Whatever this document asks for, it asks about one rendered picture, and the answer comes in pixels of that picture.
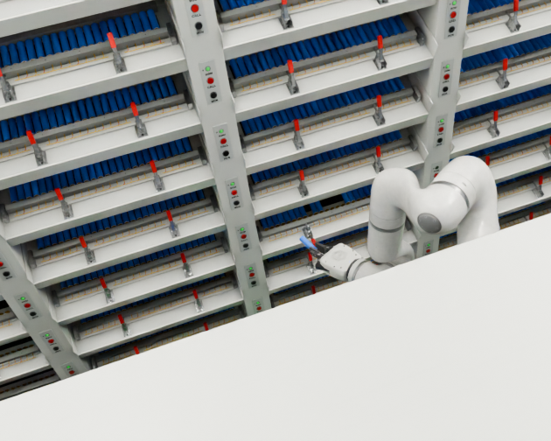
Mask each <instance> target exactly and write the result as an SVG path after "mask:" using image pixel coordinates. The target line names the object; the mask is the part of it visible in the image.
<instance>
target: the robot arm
mask: <svg viewBox="0 0 551 441"><path fill-rule="evenodd" d="M406 214H407V216H408V217H409V219H410V220H412V222H413V223H414V224H415V226H416V227H417V228H418V229H419V230H421V231H422V232H423V233H426V234H430V235H439V234H444V233H447V232H449V231H451V230H452V229H454V228H455V227H456V226H457V245H459V244H462V243H465V242H469V241H472V240H475V239H477V238H480V237H483V236H486V235H490V234H492V233H495V232H498V231H500V229H499V219H498V202H497V189H496V185H495V181H494V178H493V176H492V172H491V171H490V169H489V167H488V166H487V165H486V164H485V162H483V161H482V160H481V159H479V158H477V157H472V156H461V157H456V158H455V159H453V160H452V161H450V162H449V163H448V164H447V165H446V166H445V167H444V168H443V169H442V170H441V171H440V172H439V174H438V175H437V176H436V177H435V178H434V180H433V181H432V182H431V183H430V184H429V186H428V187H427V188H425V189H421V188H420V185H419V182H418V179H417V177H416V175H414V173H413V172H412V171H410V170H408V169H405V168H390V169H386V170H384V171H382V172H380V173H379V174H378V175H377V176H376V178H375V179H374V181H373V184H372V189H371V197H370V209H369V222H368V237H367V249H368V253H369V255H370V256H371V258H372V259H373V260H374V261H376V262H377V263H383V264H381V265H376V264H373V263H372V262H371V261H367V260H366V259H364V258H363V257H362V256H361V255H360V254H359V253H357V252H356V251H355V250H353V249H352V248H349V247H348V246H346V245H345V244H343V243H340V244H338V245H336V246H332V247H330V246H325V245H323V244H321V243H319V242H317V241H316V242H315V245H316V248H313V247H310V254H311V255H312V256H314V257H316V258H317V263H316V264H315V268H316V270H322V271H323V272H324V273H325V274H327V275H329V276H331V277H334V278H337V279H338V280H341V281H344V282H349V283H350V282H352V281H354V280H357V279H360V278H362V277H367V276H370V275H372V274H375V273H378V272H381V271H383V270H387V269H390V268H393V267H395V266H398V265H401V264H403V263H408V262H411V261H414V259H415V253H414V250H413V249H412V247H411V246H410V245H409V244H408V243H407V242H405V241H403V240H402V237H403V231H404V226H405V220H406ZM320 252H321V253H323V254H321V253H320Z"/></svg>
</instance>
